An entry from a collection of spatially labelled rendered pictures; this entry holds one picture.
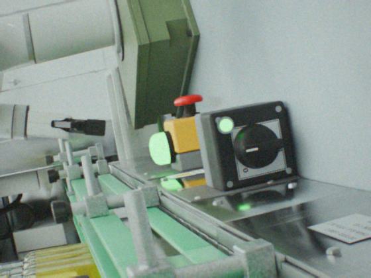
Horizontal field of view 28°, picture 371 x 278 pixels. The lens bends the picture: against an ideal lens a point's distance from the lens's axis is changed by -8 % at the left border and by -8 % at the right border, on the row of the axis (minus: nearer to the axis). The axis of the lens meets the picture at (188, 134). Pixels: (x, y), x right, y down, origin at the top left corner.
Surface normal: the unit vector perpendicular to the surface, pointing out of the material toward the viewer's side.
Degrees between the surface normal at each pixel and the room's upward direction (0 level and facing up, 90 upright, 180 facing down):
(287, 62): 0
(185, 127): 90
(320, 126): 0
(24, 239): 90
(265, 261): 90
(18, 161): 90
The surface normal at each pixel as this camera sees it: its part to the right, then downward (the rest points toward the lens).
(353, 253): -0.18, -0.98
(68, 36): 0.24, 0.39
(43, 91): 0.19, 0.02
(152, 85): 0.25, 0.90
